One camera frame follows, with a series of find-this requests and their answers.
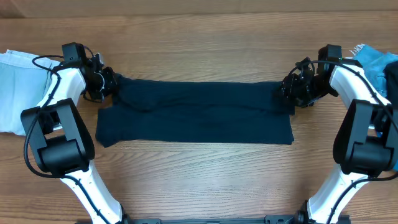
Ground dark navy t-shirt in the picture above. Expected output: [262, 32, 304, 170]
[96, 77, 295, 147]

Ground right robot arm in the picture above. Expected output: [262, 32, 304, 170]
[275, 44, 397, 223]

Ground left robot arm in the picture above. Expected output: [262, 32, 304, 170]
[21, 42, 130, 223]

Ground crumpled blue denim garment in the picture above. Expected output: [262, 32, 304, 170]
[350, 44, 397, 98]

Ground folded light blue jeans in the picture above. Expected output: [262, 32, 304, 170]
[1, 50, 60, 136]

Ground dark garment on denim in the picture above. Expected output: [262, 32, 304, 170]
[384, 61, 398, 107]

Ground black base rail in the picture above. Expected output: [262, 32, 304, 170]
[129, 215, 294, 224]

